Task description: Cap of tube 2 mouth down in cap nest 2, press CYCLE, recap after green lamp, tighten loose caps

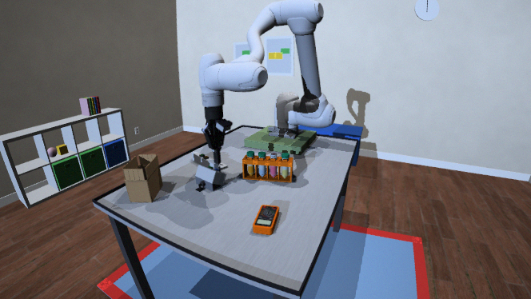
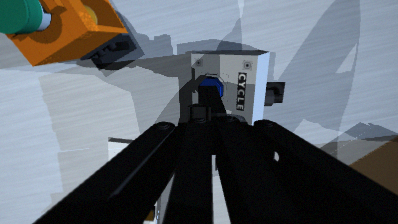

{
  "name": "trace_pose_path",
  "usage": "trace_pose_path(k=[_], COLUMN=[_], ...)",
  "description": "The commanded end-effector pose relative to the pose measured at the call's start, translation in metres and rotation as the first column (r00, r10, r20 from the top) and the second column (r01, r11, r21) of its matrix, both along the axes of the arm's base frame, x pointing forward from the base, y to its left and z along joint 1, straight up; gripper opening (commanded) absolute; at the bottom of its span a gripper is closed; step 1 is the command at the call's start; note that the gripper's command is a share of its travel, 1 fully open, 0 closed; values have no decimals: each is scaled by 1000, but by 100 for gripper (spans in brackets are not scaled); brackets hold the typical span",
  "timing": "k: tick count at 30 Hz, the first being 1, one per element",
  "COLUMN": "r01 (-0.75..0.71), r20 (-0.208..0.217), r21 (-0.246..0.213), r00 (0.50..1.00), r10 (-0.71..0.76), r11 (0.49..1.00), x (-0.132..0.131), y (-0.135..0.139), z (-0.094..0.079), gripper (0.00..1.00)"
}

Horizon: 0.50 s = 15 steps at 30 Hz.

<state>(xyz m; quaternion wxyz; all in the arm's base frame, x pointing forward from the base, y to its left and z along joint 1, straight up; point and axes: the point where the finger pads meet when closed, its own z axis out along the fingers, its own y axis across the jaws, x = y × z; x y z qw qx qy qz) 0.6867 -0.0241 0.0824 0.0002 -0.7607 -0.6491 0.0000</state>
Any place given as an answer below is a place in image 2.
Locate brown cardboard box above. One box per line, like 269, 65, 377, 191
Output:
349, 136, 398, 195

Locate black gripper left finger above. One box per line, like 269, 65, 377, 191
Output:
32, 86, 214, 224

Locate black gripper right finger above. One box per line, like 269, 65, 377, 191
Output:
207, 86, 398, 224

